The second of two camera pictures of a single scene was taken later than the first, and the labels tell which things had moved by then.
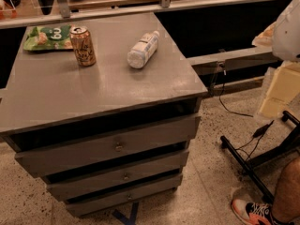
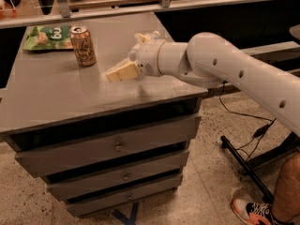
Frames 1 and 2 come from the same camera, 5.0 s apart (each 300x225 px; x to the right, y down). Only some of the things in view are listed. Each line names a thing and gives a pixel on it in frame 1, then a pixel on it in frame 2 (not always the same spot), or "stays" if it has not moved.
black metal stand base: x=290 y=143 stays
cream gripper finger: x=265 y=37 → x=146 y=54
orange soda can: x=82 y=46 stays
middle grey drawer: x=117 y=178 stays
